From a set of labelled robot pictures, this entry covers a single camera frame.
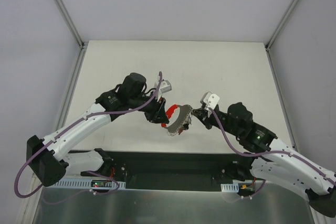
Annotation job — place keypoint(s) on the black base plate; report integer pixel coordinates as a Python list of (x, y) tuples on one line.
[(177, 171)]

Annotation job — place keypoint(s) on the aluminium frame post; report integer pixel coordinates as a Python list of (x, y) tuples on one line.
[(280, 26), (70, 23)]

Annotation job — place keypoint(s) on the right aluminium frame post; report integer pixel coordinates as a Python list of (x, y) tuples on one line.
[(280, 26)]

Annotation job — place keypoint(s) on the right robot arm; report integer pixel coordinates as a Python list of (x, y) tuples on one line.
[(272, 159)]

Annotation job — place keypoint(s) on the left aluminium frame post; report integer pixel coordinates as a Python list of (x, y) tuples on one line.
[(70, 23)]

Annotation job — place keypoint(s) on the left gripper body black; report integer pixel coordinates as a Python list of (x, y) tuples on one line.
[(156, 111)]

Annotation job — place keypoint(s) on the left white cable duct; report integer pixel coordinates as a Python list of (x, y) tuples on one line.
[(88, 183)]

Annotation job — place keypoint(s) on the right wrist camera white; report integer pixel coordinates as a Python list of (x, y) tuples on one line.
[(209, 101)]

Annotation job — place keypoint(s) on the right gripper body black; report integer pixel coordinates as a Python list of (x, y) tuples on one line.
[(203, 115)]

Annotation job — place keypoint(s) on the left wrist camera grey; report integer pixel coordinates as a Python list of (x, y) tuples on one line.
[(165, 86)]

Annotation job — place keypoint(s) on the white cable duct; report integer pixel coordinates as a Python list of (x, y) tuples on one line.
[(88, 183), (230, 188)]

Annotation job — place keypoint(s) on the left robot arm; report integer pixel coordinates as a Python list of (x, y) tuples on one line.
[(51, 159)]

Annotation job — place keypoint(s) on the right white cable duct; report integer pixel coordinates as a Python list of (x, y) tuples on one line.
[(230, 188)]

